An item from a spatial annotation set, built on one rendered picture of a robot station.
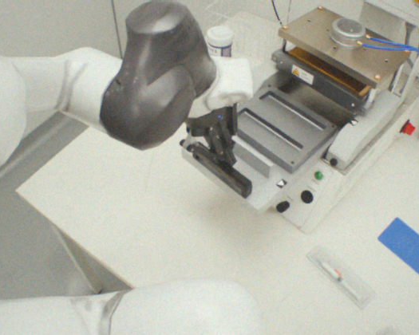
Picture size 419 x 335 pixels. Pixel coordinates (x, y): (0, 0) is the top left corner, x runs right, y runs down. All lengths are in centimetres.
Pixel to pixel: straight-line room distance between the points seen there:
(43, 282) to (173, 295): 155
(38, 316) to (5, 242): 176
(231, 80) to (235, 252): 52
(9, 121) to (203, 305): 21
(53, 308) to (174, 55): 30
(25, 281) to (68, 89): 148
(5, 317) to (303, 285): 76
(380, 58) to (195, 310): 76
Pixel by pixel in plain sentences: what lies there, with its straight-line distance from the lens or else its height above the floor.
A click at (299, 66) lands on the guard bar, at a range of 98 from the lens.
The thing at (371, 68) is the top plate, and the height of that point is 111.
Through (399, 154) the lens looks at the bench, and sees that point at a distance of 129.
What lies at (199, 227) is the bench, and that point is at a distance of 102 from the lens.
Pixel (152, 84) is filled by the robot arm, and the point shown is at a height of 133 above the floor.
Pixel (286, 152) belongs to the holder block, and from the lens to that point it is 87.
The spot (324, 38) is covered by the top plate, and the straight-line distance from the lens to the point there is 99.
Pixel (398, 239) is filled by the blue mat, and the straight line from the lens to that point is 110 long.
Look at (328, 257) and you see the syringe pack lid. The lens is 99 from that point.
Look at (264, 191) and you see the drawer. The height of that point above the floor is 97.
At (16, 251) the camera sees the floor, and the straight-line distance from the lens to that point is 202.
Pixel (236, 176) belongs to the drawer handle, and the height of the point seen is 101.
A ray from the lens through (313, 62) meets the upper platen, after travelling 99.
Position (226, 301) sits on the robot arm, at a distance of 35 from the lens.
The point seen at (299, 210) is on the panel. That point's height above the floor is 79.
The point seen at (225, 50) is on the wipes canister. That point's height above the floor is 84.
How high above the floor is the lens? 163
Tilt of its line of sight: 51 degrees down
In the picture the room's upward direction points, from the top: straight up
